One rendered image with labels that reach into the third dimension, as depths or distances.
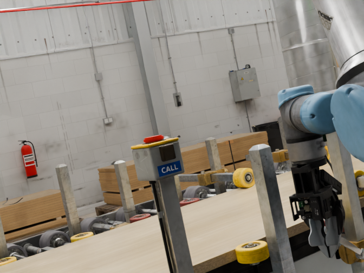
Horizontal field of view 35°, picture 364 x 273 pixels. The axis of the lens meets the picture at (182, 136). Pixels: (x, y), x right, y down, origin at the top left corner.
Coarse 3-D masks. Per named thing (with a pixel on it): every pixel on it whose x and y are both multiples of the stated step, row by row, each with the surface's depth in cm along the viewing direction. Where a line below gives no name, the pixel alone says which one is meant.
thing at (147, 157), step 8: (144, 144) 112; (152, 144) 110; (160, 144) 111; (176, 144) 113; (136, 152) 113; (144, 152) 111; (152, 152) 109; (176, 152) 112; (136, 160) 114; (144, 160) 111; (152, 160) 109; (160, 160) 110; (168, 160) 111; (176, 160) 112; (136, 168) 114; (144, 168) 112; (152, 168) 110; (184, 168) 113; (144, 176) 113; (152, 176) 110; (168, 176) 111
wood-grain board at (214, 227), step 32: (352, 160) 250; (256, 192) 221; (288, 192) 207; (128, 224) 210; (192, 224) 187; (224, 224) 177; (256, 224) 168; (288, 224) 160; (32, 256) 189; (64, 256) 179; (96, 256) 170; (128, 256) 162; (160, 256) 155; (192, 256) 148; (224, 256) 145
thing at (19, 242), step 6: (210, 186) 318; (138, 204) 293; (144, 204) 294; (150, 204) 296; (102, 216) 281; (108, 216) 283; (114, 216) 285; (60, 228) 270; (66, 228) 271; (42, 234) 264; (18, 240) 260; (24, 240) 260; (30, 240) 261; (36, 240) 263; (36, 246) 262
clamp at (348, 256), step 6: (348, 240) 144; (360, 240) 142; (342, 246) 142; (360, 246) 141; (342, 252) 143; (348, 252) 141; (354, 252) 140; (342, 258) 143; (348, 258) 141; (354, 258) 140
